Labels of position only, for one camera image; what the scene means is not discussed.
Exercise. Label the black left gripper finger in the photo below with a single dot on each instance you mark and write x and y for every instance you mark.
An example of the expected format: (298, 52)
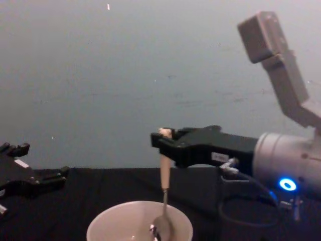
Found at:
(51, 180)
(20, 149)

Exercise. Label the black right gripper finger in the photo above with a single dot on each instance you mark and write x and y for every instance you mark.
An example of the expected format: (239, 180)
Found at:
(168, 148)
(180, 132)

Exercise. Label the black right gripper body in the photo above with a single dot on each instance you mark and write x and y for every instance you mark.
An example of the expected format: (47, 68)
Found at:
(215, 148)

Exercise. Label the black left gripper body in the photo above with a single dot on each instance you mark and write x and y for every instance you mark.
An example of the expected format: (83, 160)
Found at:
(15, 175)

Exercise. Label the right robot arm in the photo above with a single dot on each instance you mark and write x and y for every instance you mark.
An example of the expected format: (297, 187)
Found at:
(283, 155)

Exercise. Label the black table cloth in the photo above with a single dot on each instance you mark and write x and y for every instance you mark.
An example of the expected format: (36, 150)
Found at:
(100, 190)

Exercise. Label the white bowl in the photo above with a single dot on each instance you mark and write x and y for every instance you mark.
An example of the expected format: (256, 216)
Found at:
(120, 221)

